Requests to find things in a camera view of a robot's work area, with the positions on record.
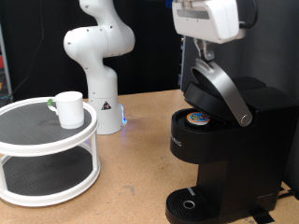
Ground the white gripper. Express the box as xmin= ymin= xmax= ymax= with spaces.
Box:
xmin=171 ymin=0 xmax=247 ymax=62

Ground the white K-cup pod orange lid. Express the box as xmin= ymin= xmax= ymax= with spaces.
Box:
xmin=186 ymin=111 xmax=211 ymax=126

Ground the black Keurig coffee machine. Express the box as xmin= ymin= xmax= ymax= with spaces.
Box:
xmin=164 ymin=58 xmax=299 ymax=224

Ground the white mug green handle tape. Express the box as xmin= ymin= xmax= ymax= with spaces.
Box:
xmin=47 ymin=91 xmax=85 ymax=130

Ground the clear water tank black lid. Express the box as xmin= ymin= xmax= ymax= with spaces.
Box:
xmin=232 ymin=77 xmax=267 ymax=93

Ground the black curtain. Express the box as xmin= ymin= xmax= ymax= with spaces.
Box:
xmin=0 ymin=0 xmax=185 ymax=104

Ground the dark grey partition panel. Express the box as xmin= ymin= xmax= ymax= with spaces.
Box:
xmin=180 ymin=0 xmax=299 ymax=200

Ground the black tape strip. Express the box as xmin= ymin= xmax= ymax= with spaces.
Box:
xmin=249 ymin=207 xmax=276 ymax=224

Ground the white two-tier turntable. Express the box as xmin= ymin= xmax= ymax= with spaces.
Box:
xmin=0 ymin=96 xmax=102 ymax=208

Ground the black camera cable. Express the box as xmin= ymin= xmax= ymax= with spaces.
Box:
xmin=237 ymin=0 xmax=260 ymax=31

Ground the thin black hanging cable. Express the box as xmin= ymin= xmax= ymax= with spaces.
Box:
xmin=6 ymin=0 xmax=45 ymax=104

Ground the black power cable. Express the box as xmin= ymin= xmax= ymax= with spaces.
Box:
xmin=277 ymin=186 xmax=296 ymax=200

